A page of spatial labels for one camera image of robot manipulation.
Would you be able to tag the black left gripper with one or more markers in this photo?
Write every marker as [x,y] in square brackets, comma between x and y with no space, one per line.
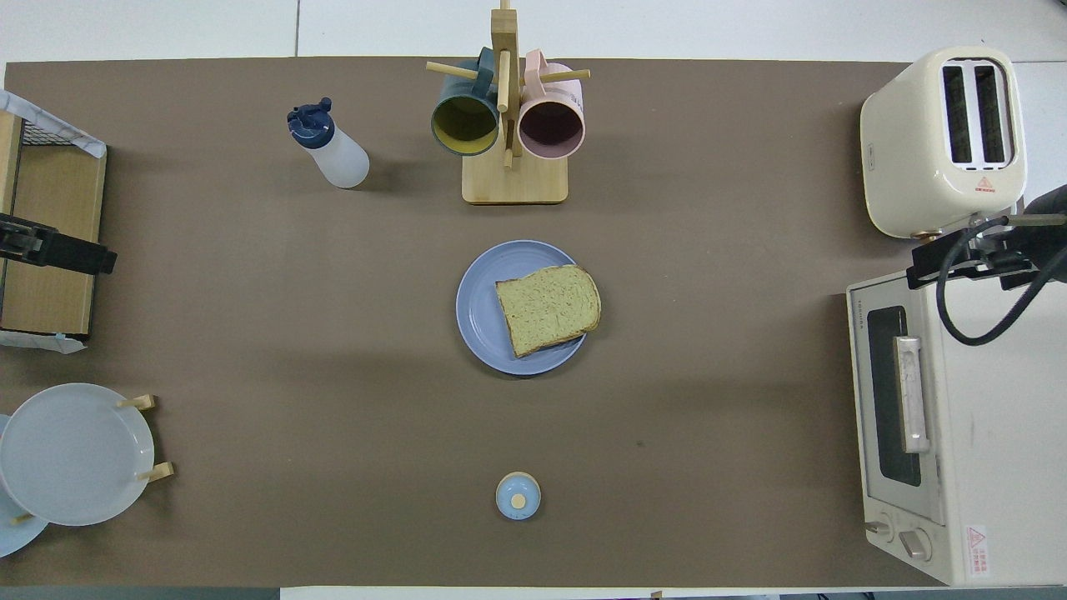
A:
[18,240]

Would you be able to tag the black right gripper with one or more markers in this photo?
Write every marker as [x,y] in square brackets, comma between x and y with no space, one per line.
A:
[1042,246]

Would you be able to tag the white squeeze bottle blue cap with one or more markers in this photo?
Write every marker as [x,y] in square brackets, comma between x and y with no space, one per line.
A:
[338,154]

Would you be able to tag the toasted bread slice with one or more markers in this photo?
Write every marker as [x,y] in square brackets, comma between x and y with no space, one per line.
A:
[550,308]

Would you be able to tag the grey round plate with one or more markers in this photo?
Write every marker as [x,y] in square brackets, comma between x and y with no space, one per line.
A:
[75,454]

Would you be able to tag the wooden plate rack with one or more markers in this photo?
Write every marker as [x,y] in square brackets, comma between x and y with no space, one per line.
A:
[158,472]

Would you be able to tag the light blue round plate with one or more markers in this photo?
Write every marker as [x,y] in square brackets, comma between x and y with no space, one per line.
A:
[12,537]

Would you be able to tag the cream two-slot toaster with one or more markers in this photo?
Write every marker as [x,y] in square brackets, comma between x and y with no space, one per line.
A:
[904,158]

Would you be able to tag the blue white patterned cloth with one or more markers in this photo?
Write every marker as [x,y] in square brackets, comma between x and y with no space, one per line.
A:
[50,125]

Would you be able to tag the white toaster oven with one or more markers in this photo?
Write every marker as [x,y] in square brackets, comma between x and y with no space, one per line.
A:
[992,433]

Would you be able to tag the brown table mat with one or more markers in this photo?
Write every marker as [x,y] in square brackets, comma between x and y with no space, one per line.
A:
[333,333]

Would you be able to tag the dark teal mug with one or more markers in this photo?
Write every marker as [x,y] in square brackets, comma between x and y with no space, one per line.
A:
[464,125]

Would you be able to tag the pink mug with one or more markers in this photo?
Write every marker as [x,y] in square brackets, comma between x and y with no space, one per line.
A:
[550,129]

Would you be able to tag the wooden mug tree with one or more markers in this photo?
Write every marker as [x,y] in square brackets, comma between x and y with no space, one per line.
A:
[514,183]

